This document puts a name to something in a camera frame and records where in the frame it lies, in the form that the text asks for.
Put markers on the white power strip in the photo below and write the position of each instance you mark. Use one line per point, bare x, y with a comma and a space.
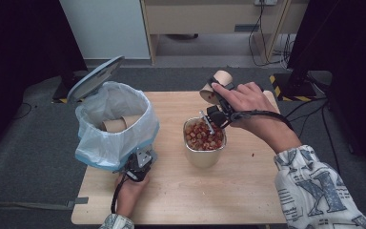
265, 2

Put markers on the red snacks in cup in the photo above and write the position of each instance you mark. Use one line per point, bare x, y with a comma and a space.
211, 94

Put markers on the brown paper cup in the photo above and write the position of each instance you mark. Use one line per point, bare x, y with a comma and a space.
132, 120
222, 77
112, 125

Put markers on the white cabinet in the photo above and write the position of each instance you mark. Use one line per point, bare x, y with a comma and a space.
108, 28

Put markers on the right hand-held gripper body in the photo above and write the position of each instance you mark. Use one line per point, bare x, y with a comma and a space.
219, 116

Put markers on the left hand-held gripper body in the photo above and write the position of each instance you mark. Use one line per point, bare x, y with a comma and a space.
143, 159

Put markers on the person's left hand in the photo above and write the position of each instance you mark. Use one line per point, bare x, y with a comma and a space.
132, 194

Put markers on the metal container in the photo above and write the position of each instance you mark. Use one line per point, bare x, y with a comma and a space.
203, 159

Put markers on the person's right hand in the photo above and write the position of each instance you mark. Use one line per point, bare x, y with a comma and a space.
251, 101

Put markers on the white grey pedal trash bin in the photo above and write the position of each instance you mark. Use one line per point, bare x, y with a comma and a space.
92, 79

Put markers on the pile of red beige snacks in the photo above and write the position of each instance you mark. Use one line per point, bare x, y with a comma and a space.
200, 138

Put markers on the white plastic bin bag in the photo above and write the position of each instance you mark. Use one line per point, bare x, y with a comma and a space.
108, 149

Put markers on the striped black stand base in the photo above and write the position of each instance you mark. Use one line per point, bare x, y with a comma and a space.
60, 92
294, 90

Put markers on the light wooden desk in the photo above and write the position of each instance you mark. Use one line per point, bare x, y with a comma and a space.
203, 19

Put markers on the black curtain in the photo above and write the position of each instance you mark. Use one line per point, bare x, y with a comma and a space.
346, 47
19, 47

